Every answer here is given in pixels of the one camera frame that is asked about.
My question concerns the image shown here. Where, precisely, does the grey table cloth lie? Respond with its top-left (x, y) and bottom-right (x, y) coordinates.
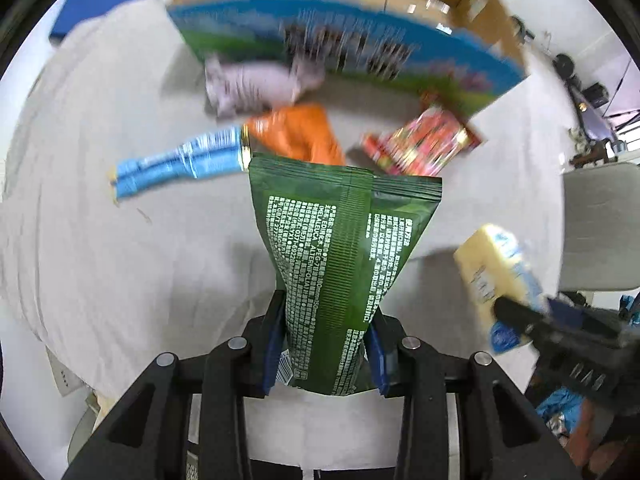
top-left (1, 0), bottom-right (574, 398)

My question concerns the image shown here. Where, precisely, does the cardboard box blue print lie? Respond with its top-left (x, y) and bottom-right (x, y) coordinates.
top-left (168, 0), bottom-right (527, 117)

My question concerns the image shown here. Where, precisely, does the lilac knotted cloth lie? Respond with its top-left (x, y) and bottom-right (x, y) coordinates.
top-left (204, 54), bottom-right (326, 118)

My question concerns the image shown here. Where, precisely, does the blue long snack pack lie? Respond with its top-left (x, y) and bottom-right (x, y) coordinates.
top-left (110, 125), bottom-right (252, 200)

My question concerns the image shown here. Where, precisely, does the green snack bag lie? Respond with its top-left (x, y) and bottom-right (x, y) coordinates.
top-left (248, 154), bottom-right (442, 396)

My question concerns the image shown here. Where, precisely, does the blue plastic bag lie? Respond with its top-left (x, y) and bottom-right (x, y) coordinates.
top-left (536, 387), bottom-right (584, 436)

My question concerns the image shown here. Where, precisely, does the red snack bag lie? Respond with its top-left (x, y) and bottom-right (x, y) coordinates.
top-left (360, 104), bottom-right (483, 177)

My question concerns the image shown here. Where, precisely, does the orange snack bag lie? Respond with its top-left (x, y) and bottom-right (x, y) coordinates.
top-left (246, 103), bottom-right (346, 166)

